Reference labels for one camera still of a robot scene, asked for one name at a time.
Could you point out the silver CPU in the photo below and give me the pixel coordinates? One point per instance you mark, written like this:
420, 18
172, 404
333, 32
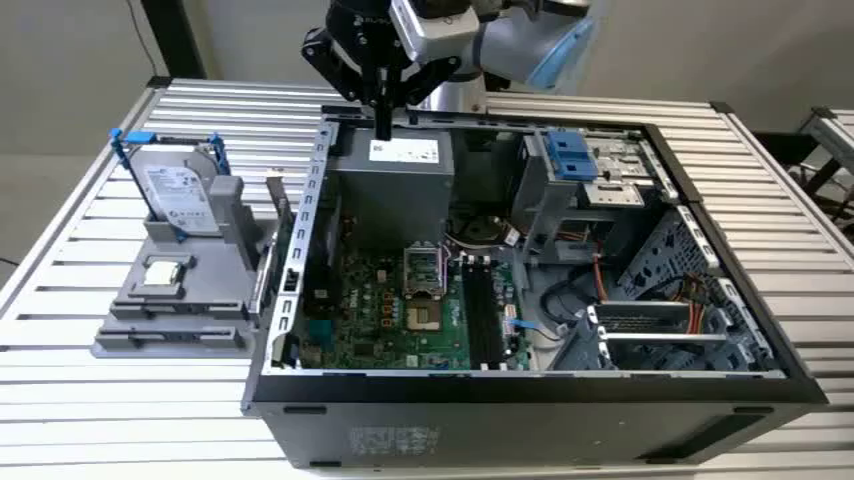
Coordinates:
162, 273

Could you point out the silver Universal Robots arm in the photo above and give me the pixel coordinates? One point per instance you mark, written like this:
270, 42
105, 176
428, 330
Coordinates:
515, 55

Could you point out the metal slat side table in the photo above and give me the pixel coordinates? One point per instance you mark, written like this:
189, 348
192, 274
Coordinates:
831, 125

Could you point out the metal disk bay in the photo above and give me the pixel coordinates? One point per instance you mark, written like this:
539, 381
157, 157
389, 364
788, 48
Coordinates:
641, 312

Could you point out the grey power supply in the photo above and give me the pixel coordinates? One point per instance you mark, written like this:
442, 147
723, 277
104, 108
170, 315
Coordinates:
394, 200

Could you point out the black upright post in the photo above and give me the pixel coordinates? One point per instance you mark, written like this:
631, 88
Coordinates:
177, 40

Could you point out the blue plastic drive latch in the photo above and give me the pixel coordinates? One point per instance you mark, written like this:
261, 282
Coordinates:
564, 155

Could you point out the black round fan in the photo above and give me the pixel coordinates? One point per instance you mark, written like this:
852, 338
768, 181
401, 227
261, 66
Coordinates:
481, 231

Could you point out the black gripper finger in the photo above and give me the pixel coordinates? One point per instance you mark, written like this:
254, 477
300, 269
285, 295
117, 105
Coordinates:
334, 60
428, 75

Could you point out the thin locking lever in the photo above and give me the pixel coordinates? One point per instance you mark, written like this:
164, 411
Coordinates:
442, 272

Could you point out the black open PC case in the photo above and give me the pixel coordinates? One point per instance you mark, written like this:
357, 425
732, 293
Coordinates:
468, 430

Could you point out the CPU socket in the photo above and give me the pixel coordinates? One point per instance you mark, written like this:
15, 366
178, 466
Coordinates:
424, 315

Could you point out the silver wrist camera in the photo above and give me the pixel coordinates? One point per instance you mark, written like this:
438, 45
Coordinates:
434, 30

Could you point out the grey parts rack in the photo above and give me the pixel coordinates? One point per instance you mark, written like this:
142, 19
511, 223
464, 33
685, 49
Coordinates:
208, 280

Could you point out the hard disk in blue carrier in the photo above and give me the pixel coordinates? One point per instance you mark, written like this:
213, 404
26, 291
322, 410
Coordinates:
177, 190

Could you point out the green motherboard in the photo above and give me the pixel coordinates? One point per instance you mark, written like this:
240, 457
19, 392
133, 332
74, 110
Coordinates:
361, 320

